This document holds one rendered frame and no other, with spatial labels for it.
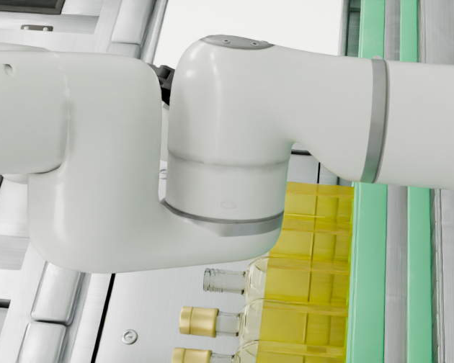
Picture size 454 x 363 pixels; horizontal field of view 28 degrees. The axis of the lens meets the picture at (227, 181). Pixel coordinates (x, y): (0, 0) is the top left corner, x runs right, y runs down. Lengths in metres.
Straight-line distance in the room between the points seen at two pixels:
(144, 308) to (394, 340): 0.43
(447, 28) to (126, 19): 0.59
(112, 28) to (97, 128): 1.06
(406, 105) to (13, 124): 0.27
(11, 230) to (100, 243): 0.80
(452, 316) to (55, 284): 0.60
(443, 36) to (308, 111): 0.71
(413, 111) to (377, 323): 0.34
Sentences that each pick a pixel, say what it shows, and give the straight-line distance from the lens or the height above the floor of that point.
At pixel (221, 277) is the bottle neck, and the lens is 1.11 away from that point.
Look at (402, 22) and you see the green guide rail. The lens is 1.38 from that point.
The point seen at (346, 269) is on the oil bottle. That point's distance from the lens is 1.11.
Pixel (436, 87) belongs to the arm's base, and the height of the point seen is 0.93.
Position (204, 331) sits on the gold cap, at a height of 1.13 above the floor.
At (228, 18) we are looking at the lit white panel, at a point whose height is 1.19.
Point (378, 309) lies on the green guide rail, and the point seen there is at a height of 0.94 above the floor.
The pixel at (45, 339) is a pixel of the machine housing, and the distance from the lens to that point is 1.26.
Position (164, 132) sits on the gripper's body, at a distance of 0.86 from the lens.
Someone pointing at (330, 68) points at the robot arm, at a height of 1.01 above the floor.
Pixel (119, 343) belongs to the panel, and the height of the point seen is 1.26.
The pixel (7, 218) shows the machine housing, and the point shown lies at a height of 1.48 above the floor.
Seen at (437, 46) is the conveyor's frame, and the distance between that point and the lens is 1.32.
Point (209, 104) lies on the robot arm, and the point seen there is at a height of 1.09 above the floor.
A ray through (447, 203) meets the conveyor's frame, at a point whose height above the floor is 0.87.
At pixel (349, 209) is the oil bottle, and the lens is 1.15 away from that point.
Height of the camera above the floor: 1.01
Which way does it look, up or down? 6 degrees up
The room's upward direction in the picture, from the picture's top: 85 degrees counter-clockwise
